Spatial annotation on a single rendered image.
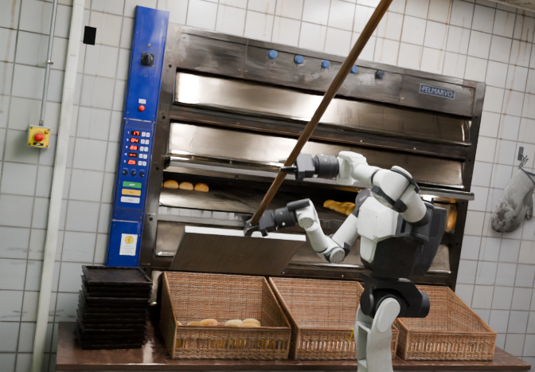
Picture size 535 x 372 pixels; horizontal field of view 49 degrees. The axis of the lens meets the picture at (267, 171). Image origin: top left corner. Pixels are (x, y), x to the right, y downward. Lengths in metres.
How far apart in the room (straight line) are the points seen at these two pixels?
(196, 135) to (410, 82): 1.30
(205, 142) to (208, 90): 0.27
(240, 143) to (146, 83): 0.58
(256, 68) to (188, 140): 0.53
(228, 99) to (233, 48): 0.26
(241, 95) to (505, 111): 1.69
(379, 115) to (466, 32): 0.75
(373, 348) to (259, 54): 1.59
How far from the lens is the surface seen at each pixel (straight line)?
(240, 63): 3.14
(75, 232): 3.05
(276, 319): 3.01
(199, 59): 3.08
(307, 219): 2.44
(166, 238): 3.09
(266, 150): 3.15
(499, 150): 3.91
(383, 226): 2.36
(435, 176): 3.63
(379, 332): 2.50
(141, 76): 2.98
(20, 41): 3.02
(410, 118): 3.54
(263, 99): 3.15
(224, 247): 2.65
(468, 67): 3.76
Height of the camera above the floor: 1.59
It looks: 3 degrees down
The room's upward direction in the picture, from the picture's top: 8 degrees clockwise
